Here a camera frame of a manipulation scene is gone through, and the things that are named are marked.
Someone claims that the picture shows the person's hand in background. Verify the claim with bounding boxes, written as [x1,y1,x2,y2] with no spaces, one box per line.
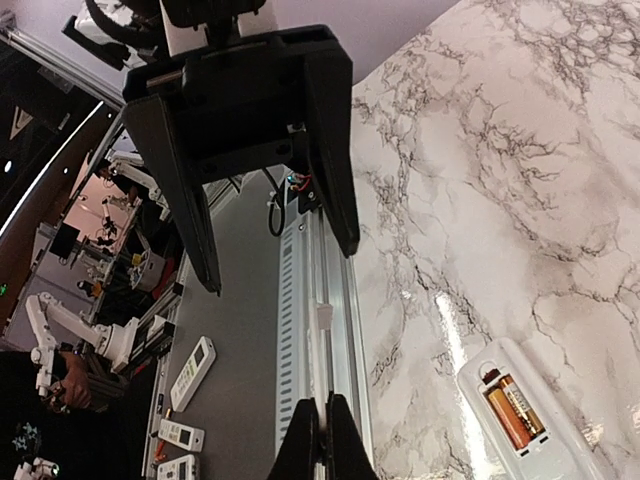
[59,352,91,409]

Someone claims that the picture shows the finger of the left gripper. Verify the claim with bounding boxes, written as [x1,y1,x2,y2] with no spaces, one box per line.
[122,95,221,295]
[304,49,360,258]

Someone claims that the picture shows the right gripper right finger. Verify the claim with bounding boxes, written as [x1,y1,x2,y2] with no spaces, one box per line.
[325,393,378,480]

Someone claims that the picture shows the left aluminium corner post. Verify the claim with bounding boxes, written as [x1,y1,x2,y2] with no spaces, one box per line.
[1,17,124,110]

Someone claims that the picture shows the white air conditioner remote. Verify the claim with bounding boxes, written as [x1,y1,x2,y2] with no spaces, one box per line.
[170,336,217,412]

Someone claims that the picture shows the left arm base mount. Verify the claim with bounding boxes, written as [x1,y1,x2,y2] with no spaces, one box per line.
[262,168,320,237]

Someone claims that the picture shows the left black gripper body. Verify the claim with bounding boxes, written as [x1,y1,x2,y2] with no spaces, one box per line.
[123,25,348,184]

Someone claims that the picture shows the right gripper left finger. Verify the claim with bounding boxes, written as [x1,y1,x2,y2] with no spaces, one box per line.
[267,399,319,480]

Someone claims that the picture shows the orange battery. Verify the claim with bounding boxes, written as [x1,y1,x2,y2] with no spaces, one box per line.
[487,388,531,450]
[499,375,545,438]

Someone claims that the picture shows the white remote control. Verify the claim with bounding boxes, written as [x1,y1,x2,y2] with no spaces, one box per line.
[457,338,609,479]

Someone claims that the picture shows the front aluminium rail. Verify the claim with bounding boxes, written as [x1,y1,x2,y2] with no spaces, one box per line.
[275,211,375,479]

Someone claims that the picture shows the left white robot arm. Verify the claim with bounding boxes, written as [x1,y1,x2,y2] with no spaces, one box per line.
[86,1,360,293]

